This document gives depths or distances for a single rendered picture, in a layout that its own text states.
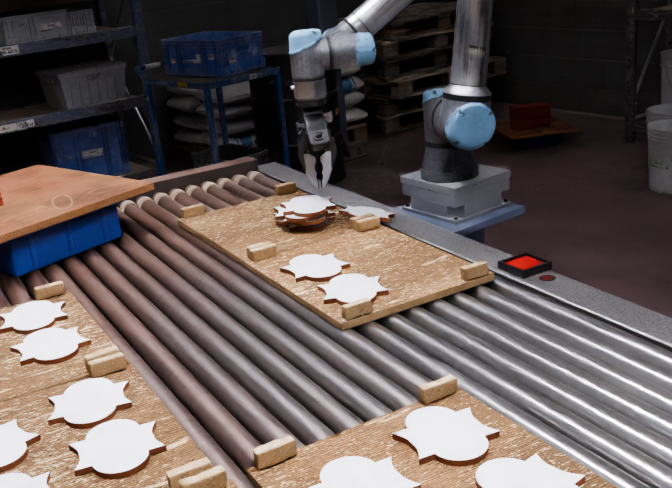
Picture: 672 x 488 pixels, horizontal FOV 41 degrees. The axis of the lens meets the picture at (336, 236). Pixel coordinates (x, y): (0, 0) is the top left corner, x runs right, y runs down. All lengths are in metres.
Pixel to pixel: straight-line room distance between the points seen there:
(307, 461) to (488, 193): 1.25
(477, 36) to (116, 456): 1.28
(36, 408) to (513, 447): 0.73
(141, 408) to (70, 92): 4.71
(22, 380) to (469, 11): 1.24
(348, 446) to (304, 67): 1.03
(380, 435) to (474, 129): 1.04
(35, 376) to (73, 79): 4.53
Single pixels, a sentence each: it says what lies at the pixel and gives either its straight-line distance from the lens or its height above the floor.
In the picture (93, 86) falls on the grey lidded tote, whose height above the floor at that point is 0.76.
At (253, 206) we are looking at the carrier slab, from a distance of 2.33.
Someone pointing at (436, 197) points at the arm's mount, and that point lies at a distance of 2.29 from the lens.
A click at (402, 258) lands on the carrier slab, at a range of 1.87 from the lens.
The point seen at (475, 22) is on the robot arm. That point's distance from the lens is 2.12.
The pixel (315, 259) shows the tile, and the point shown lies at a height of 0.95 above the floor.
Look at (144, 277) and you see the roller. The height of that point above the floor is 0.92.
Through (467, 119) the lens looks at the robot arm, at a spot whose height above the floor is 1.15.
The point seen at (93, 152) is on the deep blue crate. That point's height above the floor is 0.33.
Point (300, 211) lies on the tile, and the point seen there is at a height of 0.99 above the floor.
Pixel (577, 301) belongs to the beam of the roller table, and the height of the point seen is 0.91.
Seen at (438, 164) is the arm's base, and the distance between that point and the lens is 2.28.
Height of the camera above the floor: 1.60
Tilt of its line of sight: 19 degrees down
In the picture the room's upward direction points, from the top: 5 degrees counter-clockwise
